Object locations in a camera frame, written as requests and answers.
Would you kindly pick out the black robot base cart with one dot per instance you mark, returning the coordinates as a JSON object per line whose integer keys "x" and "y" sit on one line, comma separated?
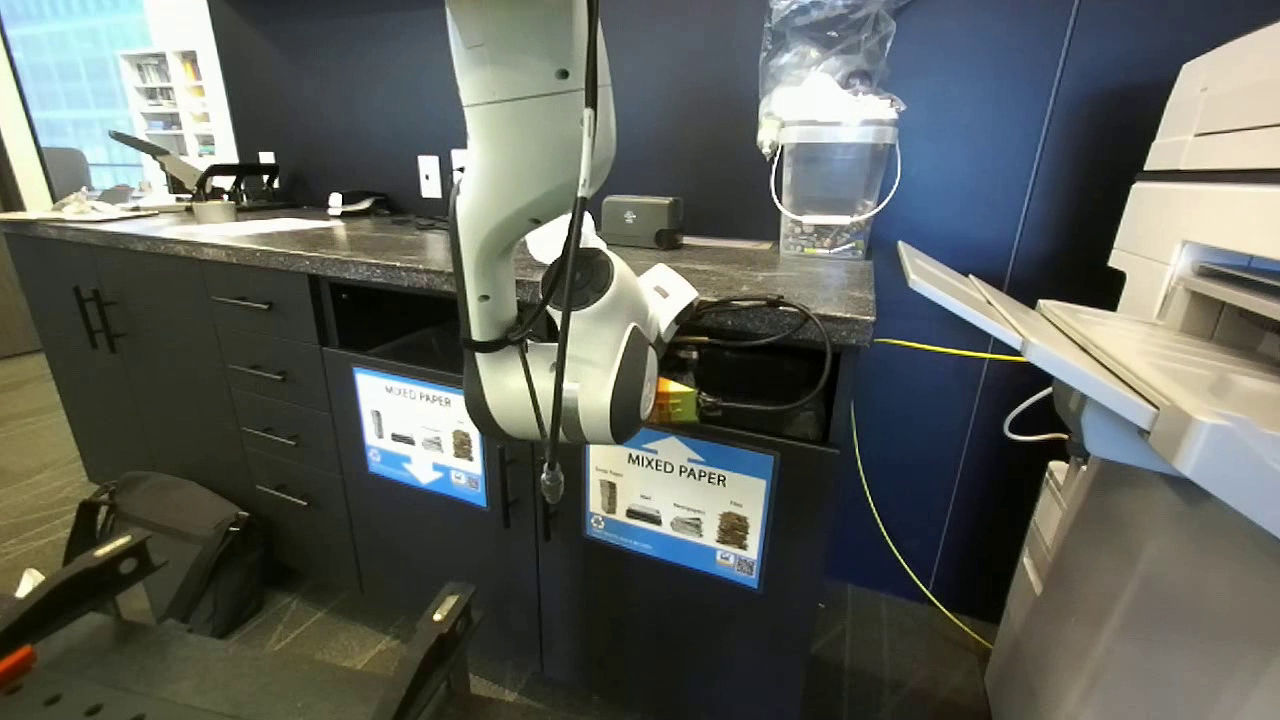
{"x": 201, "y": 664}

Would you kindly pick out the mixed paper sign up arrow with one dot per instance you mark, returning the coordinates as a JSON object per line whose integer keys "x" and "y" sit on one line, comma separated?
{"x": 680, "y": 522}

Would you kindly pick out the mixed paper sign down arrow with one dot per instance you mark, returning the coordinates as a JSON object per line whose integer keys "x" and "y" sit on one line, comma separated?
{"x": 415, "y": 442}

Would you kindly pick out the small black box device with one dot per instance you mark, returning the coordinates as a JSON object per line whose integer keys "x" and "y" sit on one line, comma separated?
{"x": 641, "y": 212}

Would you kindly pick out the white power adapter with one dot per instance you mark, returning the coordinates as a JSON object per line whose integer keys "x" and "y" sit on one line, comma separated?
{"x": 355, "y": 200}

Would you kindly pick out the flat white paper sheet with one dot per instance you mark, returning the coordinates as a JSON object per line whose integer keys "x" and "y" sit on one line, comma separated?
{"x": 212, "y": 229}

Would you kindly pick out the black desktop hole punch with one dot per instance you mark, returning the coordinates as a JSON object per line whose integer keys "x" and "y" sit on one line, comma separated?
{"x": 226, "y": 177}

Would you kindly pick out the grey tape roll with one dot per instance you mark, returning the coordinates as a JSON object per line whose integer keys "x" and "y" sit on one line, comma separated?
{"x": 212, "y": 209}

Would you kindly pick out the dark cabinet with granite counter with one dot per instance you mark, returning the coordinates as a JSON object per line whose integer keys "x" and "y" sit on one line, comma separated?
{"x": 160, "y": 387}

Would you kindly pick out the white shelf unit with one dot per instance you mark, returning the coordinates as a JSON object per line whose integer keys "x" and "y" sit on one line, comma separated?
{"x": 171, "y": 102}

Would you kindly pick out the large grey office printer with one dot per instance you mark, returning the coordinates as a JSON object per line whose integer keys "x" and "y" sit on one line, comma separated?
{"x": 1163, "y": 587}

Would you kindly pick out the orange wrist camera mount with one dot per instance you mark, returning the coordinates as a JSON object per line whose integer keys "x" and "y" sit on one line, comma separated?
{"x": 672, "y": 400}

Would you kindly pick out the small white wall plate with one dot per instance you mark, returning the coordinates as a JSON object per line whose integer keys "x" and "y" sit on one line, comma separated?
{"x": 430, "y": 177}

